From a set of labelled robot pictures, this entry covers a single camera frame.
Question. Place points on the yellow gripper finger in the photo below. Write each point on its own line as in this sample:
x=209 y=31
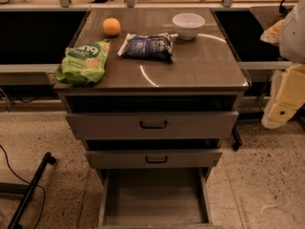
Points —
x=287 y=96
x=272 y=34

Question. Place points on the blue chip bag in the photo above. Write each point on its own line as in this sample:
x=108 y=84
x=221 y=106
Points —
x=158 y=46

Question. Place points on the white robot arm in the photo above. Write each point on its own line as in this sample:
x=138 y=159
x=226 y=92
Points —
x=292 y=38

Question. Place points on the top drawer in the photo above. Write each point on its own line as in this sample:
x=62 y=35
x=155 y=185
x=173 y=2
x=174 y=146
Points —
x=195 y=125

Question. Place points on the drawer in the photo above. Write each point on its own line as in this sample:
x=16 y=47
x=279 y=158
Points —
x=195 y=125
x=171 y=198
x=133 y=159

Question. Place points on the grey drawer cabinet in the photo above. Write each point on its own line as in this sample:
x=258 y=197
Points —
x=202 y=76

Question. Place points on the bottom drawer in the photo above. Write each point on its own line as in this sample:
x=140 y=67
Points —
x=171 y=198

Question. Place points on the green chip bag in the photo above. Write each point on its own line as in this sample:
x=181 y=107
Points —
x=84 y=64

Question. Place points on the middle drawer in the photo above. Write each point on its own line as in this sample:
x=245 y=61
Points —
x=133 y=159

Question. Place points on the black cabinet caster leg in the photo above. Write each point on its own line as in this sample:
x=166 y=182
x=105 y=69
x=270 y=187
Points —
x=237 y=139

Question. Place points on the white bowl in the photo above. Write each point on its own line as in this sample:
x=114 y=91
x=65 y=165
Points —
x=188 y=25

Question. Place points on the orange fruit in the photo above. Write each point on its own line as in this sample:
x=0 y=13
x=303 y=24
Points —
x=111 y=27

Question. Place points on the black floor stand leg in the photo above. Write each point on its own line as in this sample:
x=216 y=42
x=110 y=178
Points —
x=26 y=190

